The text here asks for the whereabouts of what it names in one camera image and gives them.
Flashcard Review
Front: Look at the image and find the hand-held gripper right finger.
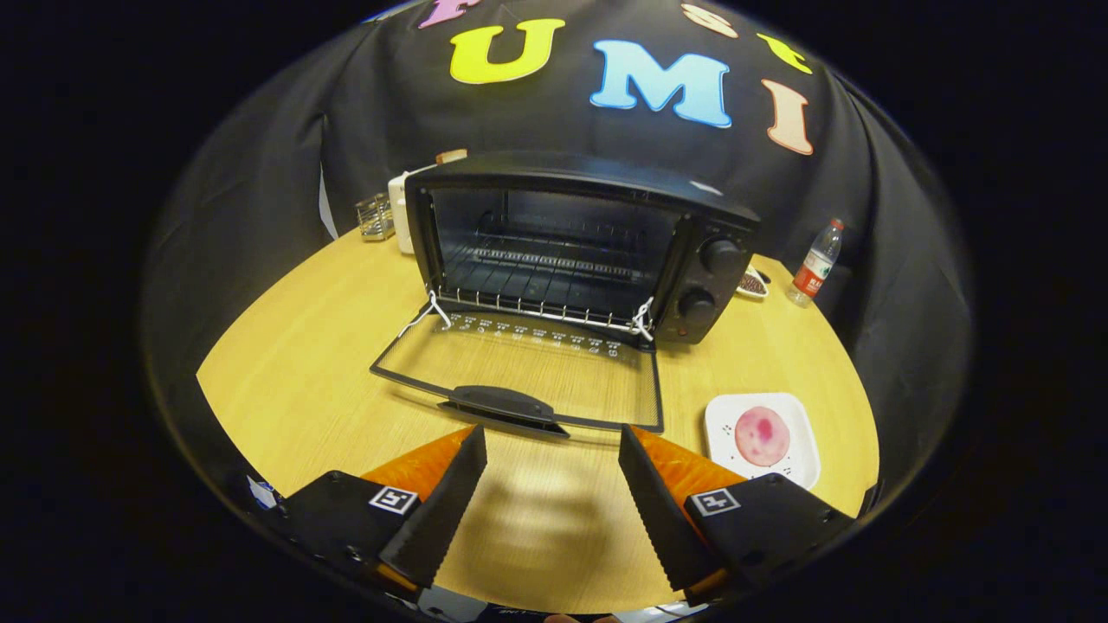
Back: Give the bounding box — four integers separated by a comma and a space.
618, 424, 858, 607

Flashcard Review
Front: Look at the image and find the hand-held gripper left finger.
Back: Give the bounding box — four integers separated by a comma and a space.
247, 424, 488, 602

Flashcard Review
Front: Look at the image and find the white square food plate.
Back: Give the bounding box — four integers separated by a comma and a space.
704, 392, 821, 491

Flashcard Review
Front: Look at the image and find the pink ham slice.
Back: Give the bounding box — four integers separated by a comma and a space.
734, 405, 791, 468

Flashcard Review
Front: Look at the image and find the black toaster oven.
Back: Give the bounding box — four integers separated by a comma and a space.
370, 151, 763, 440

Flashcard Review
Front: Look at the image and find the white bread toaster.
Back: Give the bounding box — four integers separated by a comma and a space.
387, 164, 434, 254

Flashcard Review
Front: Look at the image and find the red label water bottle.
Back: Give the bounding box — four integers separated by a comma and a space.
786, 218, 845, 309

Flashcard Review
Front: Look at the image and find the black backdrop cloth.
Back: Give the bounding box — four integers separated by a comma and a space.
143, 0, 975, 485

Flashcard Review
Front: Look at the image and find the metal wire oven rack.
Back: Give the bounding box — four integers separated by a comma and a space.
437, 247, 654, 334

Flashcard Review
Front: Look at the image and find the wire mesh basket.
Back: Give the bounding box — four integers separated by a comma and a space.
355, 192, 396, 241

